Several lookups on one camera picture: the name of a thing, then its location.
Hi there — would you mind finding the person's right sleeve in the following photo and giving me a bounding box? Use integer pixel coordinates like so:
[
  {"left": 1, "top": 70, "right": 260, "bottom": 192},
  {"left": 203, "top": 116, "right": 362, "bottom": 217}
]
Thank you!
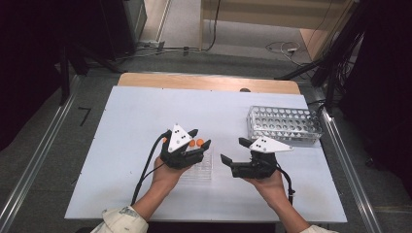
[{"left": 299, "top": 224, "right": 338, "bottom": 233}]

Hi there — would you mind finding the grey floor cable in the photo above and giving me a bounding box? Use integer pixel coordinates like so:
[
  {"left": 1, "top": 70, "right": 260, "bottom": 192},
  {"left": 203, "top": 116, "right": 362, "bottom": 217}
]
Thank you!
[{"left": 113, "top": 40, "right": 202, "bottom": 63}]

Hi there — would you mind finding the metal floor rail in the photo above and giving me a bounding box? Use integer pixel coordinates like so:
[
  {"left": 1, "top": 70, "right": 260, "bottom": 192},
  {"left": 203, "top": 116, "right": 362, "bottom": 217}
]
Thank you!
[
  {"left": 315, "top": 86, "right": 384, "bottom": 233},
  {"left": 0, "top": 74, "right": 82, "bottom": 225}
]

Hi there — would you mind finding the person's sleeve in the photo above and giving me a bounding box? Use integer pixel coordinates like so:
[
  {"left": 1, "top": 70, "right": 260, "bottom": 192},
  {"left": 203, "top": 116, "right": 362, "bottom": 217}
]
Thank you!
[
  {"left": 299, "top": 224, "right": 338, "bottom": 233},
  {"left": 90, "top": 206, "right": 150, "bottom": 233}
]

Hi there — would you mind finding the right hand-held gripper cable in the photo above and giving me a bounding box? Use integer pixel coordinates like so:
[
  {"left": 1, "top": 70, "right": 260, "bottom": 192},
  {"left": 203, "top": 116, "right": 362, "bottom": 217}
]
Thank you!
[{"left": 275, "top": 161, "right": 296, "bottom": 207}]

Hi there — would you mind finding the black cabinet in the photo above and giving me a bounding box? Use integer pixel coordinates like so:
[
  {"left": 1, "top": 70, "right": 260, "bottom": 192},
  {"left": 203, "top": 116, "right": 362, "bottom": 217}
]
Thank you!
[{"left": 100, "top": 0, "right": 148, "bottom": 61}]

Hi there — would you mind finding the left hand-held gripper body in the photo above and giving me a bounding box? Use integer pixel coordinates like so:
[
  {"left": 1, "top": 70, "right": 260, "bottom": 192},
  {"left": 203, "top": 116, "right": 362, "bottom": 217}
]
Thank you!
[{"left": 159, "top": 123, "right": 205, "bottom": 170}]

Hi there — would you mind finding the left hand-held gripper cable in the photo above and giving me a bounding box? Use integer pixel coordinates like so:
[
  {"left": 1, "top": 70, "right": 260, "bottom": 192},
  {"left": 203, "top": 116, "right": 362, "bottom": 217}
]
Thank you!
[{"left": 130, "top": 130, "right": 171, "bottom": 207}]

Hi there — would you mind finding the black cable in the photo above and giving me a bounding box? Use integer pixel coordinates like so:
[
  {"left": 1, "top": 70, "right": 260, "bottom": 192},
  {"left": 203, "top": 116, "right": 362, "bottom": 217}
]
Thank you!
[{"left": 202, "top": 0, "right": 222, "bottom": 52}]

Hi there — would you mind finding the wooden table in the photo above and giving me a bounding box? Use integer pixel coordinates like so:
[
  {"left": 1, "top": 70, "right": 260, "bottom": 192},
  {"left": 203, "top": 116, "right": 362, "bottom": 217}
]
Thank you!
[{"left": 117, "top": 72, "right": 301, "bottom": 95}]

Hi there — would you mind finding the metal test tube rack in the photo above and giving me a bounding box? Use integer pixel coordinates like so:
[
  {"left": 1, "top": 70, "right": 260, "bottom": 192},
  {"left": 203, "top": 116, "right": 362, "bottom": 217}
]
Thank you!
[{"left": 246, "top": 105, "right": 325, "bottom": 146}]

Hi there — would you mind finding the person's right hand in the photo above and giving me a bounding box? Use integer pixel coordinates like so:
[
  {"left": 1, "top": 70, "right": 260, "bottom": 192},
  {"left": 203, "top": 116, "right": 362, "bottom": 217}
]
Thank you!
[{"left": 244, "top": 168, "right": 290, "bottom": 210}]

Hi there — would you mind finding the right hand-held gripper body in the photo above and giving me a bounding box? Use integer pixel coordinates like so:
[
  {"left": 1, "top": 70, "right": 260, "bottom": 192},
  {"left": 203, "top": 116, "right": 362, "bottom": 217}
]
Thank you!
[{"left": 230, "top": 135, "right": 294, "bottom": 180}]

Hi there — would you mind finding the hand-held gripper cable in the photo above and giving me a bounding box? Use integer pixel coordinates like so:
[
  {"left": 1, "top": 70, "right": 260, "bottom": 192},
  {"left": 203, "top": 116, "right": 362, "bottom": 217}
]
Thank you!
[
  {"left": 130, "top": 130, "right": 171, "bottom": 207},
  {"left": 275, "top": 161, "right": 296, "bottom": 207}
]

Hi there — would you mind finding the black tripod stand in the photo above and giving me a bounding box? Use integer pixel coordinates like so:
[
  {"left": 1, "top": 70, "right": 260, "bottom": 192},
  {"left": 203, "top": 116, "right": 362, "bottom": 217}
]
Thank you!
[
  {"left": 275, "top": 0, "right": 370, "bottom": 115},
  {"left": 57, "top": 42, "right": 124, "bottom": 107}
]

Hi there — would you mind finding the person's left hand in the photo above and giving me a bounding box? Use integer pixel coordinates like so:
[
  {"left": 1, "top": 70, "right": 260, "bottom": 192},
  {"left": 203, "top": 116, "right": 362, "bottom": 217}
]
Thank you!
[{"left": 151, "top": 155, "right": 192, "bottom": 195}]

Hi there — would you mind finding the person's left sleeve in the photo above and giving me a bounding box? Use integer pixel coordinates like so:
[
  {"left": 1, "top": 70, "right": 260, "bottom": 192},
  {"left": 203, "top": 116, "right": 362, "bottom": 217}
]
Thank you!
[{"left": 90, "top": 206, "right": 150, "bottom": 233}]

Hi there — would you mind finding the wooden desk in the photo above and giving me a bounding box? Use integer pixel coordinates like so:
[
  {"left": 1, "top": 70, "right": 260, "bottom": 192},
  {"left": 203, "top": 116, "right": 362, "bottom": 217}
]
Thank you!
[{"left": 198, "top": 0, "right": 356, "bottom": 62}]

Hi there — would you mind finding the clear plastic tube rack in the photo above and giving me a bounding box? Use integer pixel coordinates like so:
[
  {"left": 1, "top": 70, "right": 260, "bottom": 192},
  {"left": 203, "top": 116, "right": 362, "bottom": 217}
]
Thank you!
[{"left": 174, "top": 146, "right": 214, "bottom": 186}]

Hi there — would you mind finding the white cable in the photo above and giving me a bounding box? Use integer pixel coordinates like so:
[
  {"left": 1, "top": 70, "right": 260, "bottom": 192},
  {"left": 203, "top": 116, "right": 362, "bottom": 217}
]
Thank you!
[{"left": 265, "top": 41, "right": 304, "bottom": 67}]

